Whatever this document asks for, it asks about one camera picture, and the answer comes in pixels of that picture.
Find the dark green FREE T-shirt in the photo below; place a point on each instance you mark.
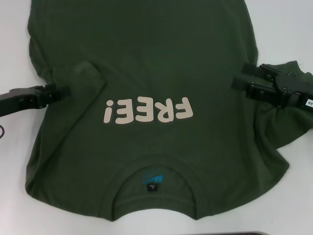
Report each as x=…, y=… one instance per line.
x=159, y=49

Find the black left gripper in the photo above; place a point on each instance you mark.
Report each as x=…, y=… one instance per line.
x=19, y=100

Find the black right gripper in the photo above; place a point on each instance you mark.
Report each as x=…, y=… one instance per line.
x=296, y=94

